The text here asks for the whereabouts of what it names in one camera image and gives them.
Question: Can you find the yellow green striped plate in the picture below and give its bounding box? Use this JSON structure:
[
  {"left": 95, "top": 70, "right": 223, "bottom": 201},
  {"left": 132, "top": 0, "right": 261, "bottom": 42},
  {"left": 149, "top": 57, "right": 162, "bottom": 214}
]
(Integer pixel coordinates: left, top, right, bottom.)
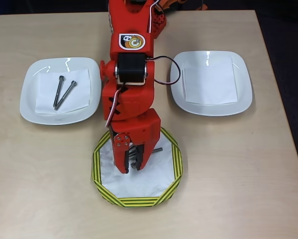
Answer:
[{"left": 91, "top": 123, "right": 184, "bottom": 209}]

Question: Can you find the white paper napkin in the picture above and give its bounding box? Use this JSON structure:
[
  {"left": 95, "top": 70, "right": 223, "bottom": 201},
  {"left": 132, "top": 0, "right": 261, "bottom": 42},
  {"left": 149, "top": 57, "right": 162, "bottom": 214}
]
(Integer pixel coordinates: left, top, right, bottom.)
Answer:
[
  {"left": 35, "top": 67, "right": 92, "bottom": 116},
  {"left": 182, "top": 55, "right": 238, "bottom": 105}
]

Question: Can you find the white square ceramic plate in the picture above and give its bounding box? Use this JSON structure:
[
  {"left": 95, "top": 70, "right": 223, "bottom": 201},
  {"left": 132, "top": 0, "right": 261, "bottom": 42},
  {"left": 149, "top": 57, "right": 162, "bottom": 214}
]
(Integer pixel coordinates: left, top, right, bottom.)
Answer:
[
  {"left": 170, "top": 50, "right": 253, "bottom": 117},
  {"left": 19, "top": 57, "right": 102, "bottom": 125}
]

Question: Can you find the white servo cable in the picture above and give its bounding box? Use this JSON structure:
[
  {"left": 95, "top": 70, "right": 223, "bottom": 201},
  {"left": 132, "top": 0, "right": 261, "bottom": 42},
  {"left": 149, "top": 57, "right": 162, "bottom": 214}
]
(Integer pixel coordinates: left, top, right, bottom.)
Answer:
[{"left": 105, "top": 86, "right": 126, "bottom": 129}]

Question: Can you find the black red servo cable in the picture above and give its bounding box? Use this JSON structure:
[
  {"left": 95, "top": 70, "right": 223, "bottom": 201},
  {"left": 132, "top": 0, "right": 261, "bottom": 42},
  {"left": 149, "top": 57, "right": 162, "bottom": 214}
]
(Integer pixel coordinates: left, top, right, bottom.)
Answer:
[{"left": 147, "top": 56, "right": 181, "bottom": 86}]

